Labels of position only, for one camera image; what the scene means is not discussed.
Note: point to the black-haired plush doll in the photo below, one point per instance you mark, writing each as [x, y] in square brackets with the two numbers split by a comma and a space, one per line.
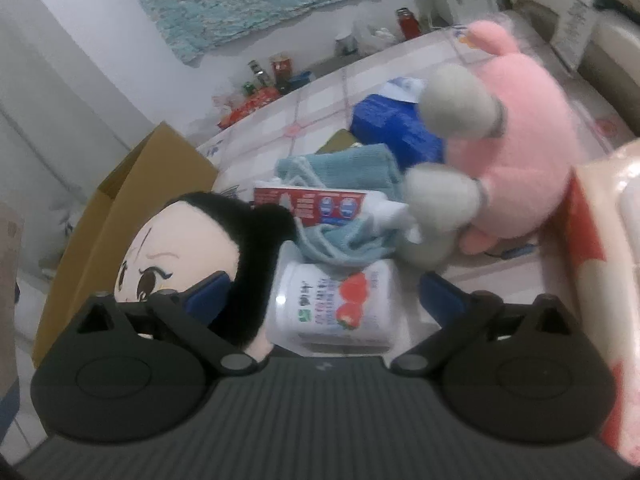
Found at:
[165, 255]

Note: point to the white bedding bag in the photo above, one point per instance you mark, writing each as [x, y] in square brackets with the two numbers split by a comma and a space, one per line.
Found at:
[615, 60]

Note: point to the dark blue packet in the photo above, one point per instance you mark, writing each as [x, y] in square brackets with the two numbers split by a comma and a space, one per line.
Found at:
[385, 120]

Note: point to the red toothpaste tube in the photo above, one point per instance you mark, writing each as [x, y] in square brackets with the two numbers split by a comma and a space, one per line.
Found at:
[310, 205]

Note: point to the red snack packet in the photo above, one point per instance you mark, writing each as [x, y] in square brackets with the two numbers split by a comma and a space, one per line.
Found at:
[247, 107]

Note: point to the small green can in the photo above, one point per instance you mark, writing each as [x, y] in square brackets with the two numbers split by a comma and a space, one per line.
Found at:
[248, 90]

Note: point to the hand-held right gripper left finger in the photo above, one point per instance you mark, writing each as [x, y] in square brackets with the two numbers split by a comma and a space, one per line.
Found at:
[210, 290]

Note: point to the pink wet wipes pack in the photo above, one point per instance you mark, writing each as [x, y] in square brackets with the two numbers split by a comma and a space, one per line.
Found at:
[610, 240]

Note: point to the brown cardboard box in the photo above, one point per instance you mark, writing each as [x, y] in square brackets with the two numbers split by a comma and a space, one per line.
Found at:
[125, 195]

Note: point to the floral wall cloth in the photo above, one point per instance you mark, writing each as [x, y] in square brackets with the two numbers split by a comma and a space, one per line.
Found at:
[240, 0]

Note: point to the light blue towel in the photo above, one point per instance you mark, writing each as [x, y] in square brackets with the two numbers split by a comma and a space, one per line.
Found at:
[350, 165]

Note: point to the light blue tissue packet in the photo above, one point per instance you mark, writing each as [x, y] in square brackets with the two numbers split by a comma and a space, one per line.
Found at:
[402, 89]

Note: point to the white plastic bag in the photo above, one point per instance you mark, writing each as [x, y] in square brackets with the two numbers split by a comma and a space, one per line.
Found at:
[375, 37]

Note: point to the white cup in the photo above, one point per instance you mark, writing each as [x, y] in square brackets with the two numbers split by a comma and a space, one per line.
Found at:
[345, 45]

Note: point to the pink plush toy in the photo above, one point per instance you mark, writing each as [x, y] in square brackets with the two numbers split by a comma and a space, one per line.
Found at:
[520, 130]

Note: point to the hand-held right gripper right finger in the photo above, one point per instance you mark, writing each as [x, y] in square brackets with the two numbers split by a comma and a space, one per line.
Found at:
[442, 300]

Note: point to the dark glass bottle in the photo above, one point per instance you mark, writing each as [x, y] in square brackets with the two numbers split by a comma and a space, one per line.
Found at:
[257, 75]

